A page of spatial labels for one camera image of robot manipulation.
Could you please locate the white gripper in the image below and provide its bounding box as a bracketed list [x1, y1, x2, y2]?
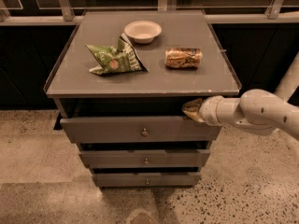
[181, 96, 223, 126]

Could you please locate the grey top drawer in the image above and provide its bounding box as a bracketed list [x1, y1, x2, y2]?
[61, 116, 221, 144]

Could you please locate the grey drawer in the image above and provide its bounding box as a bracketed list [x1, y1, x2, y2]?
[93, 172, 200, 188]
[79, 149, 210, 168]
[61, 116, 221, 144]

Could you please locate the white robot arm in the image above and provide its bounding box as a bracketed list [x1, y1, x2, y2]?
[182, 52, 299, 140]

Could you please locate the grey drawer cabinet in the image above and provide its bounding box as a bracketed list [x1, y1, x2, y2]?
[45, 10, 241, 177]

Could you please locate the grey middle drawer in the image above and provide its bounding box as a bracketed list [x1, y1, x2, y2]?
[79, 149, 210, 168]

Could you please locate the grey bottom drawer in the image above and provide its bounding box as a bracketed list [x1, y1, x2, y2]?
[93, 172, 200, 188]

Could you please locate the gold drink can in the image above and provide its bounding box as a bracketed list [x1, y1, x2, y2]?
[165, 48, 203, 69]

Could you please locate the green chip bag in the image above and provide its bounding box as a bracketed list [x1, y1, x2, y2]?
[86, 33, 147, 76]

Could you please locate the white paper bowl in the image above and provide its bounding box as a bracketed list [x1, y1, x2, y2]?
[124, 21, 162, 44]

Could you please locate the metal window railing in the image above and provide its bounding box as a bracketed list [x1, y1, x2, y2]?
[0, 0, 299, 25]

